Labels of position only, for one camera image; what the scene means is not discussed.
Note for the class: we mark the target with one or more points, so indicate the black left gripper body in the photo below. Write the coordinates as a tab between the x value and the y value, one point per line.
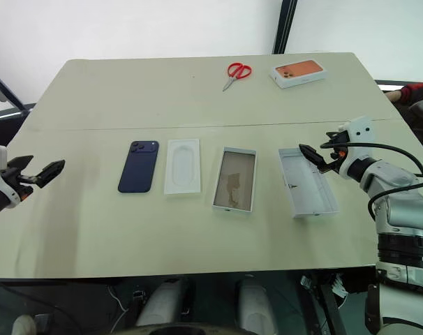
21	181

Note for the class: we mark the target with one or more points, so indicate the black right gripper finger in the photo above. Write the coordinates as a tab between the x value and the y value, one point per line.
333	135
314	156

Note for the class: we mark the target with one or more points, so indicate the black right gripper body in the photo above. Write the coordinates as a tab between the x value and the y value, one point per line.
340	146

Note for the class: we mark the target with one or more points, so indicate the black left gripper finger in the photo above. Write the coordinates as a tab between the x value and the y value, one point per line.
51	171
21	163

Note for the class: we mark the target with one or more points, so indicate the dark blue smartphone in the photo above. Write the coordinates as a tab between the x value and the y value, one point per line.
138	171

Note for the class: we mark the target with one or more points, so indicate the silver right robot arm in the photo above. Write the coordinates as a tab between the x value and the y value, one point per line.
403	206

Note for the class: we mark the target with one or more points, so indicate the red sleeved person forearm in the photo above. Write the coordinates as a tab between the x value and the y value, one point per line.
421	91

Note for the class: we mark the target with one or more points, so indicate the white phone box lid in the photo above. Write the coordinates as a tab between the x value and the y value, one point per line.
311	188

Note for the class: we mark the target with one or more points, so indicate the phone box with orange print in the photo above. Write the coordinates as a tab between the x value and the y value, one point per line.
297	73

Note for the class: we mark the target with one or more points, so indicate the white phone box base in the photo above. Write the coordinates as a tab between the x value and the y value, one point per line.
234	181

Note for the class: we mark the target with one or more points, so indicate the bare person hand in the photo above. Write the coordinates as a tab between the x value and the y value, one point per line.
393	96

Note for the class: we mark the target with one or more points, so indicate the grey rounded object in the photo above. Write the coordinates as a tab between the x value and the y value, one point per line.
422	111

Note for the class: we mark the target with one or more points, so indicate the white moulded tray insert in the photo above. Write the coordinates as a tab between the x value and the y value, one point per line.
182	167

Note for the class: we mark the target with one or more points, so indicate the white rounded shell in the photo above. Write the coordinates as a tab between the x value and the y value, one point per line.
161	303
257	307

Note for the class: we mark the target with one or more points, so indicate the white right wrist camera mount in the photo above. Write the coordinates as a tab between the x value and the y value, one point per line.
359	134

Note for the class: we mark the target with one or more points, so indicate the dark slanted metal frame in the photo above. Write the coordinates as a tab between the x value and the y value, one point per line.
5	94

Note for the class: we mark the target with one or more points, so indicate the black upright frame post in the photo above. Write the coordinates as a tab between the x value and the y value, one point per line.
285	24

